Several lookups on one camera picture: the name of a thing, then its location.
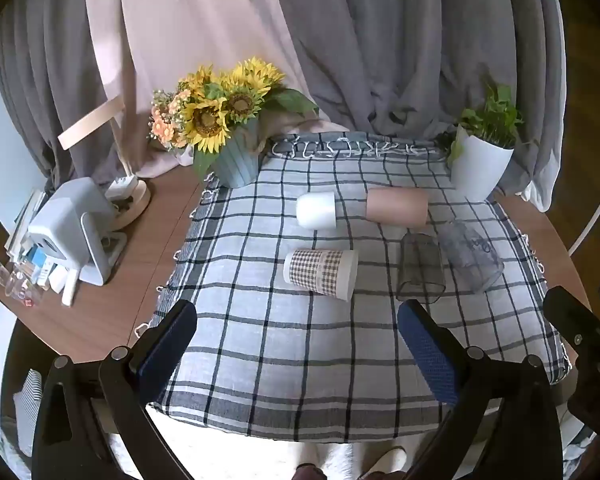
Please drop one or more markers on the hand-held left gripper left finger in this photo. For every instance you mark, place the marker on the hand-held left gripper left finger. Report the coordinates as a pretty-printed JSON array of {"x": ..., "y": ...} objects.
[{"x": 167, "y": 355}]

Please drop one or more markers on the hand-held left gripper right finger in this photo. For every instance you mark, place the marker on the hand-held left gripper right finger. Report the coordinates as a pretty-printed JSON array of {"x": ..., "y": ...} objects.
[{"x": 429, "y": 355}]

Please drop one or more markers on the smoky clear glass cup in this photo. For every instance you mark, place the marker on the smoky clear glass cup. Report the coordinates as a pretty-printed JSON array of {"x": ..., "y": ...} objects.
[{"x": 420, "y": 265}]

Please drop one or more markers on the clear plastic cup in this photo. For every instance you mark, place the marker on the clear plastic cup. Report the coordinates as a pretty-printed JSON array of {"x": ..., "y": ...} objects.
[{"x": 469, "y": 255}]

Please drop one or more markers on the brown checked paper cup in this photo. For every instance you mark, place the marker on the brown checked paper cup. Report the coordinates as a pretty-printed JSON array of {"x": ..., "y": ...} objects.
[{"x": 320, "y": 272}]

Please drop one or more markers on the pink cup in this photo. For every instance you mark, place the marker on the pink cup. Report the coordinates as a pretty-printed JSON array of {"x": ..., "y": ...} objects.
[{"x": 397, "y": 206}]

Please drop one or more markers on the white cup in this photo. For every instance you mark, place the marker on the white cup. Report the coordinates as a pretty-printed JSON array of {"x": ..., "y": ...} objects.
[{"x": 316, "y": 210}]

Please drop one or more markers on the white hoop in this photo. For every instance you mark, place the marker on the white hoop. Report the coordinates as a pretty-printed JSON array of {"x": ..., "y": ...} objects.
[{"x": 597, "y": 210}]

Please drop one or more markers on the grey checked tablecloth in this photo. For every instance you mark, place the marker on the grey checked tablecloth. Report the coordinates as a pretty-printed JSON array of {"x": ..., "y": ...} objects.
[{"x": 280, "y": 360}]

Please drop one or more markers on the white slipper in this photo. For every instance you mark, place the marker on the white slipper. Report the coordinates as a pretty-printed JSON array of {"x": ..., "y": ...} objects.
[{"x": 387, "y": 462}]

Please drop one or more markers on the white tube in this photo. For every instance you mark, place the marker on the white tube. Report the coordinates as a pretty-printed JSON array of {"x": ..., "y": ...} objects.
[{"x": 71, "y": 287}]

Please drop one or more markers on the striped cushion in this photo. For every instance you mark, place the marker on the striped cushion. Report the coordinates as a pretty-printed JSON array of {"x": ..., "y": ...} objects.
[{"x": 27, "y": 410}]

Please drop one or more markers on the white desktop appliance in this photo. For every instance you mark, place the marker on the white desktop appliance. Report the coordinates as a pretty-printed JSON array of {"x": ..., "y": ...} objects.
[{"x": 65, "y": 220}]

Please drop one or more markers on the white power adapter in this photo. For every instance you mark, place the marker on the white power adapter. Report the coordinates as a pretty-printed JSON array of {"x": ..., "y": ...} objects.
[{"x": 122, "y": 187}]

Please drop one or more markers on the white plant pot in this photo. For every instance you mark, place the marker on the white plant pot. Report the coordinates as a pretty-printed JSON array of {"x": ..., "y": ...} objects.
[{"x": 479, "y": 165}]

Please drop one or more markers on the green leafy plant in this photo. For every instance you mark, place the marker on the green leafy plant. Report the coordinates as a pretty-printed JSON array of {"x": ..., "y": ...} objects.
[{"x": 494, "y": 120}]

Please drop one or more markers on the blue ribbed vase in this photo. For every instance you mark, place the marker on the blue ribbed vase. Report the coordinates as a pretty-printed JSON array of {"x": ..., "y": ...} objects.
[{"x": 237, "y": 160}]

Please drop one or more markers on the wooden desk lamp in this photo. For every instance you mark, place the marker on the wooden desk lamp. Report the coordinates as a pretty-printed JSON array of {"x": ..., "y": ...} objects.
[{"x": 92, "y": 124}]

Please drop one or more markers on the sunflower bouquet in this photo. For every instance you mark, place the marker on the sunflower bouquet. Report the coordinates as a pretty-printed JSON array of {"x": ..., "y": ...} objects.
[{"x": 210, "y": 110}]

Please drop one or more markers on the grey curtain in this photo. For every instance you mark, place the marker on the grey curtain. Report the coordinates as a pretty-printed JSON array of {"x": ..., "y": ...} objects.
[{"x": 404, "y": 35}]

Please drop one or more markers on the pink curtain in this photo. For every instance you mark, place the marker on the pink curtain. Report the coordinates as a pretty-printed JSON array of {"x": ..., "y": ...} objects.
[{"x": 180, "y": 25}]

